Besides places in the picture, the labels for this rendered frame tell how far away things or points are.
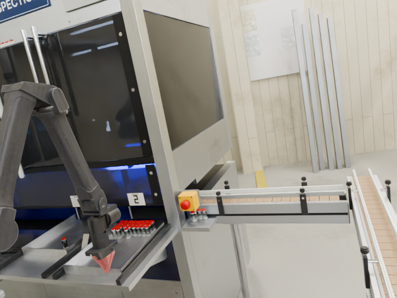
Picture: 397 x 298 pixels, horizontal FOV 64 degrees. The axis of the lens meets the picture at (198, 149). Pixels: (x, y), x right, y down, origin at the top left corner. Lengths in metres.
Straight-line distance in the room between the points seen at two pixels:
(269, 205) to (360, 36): 4.01
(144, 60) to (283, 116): 3.81
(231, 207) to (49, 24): 1.12
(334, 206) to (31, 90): 1.12
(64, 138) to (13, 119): 0.17
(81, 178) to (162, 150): 0.40
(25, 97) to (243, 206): 0.94
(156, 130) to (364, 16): 4.22
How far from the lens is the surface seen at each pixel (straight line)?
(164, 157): 1.33
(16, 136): 0.91
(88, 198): 1.10
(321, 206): 1.37
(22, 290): 2.36
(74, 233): 1.69
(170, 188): 1.37
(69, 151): 1.03
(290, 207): 1.38
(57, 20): 1.55
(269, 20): 4.89
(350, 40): 5.09
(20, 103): 0.92
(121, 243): 1.44
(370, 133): 5.29
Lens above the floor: 1.49
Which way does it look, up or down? 12 degrees down
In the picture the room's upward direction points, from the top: 11 degrees counter-clockwise
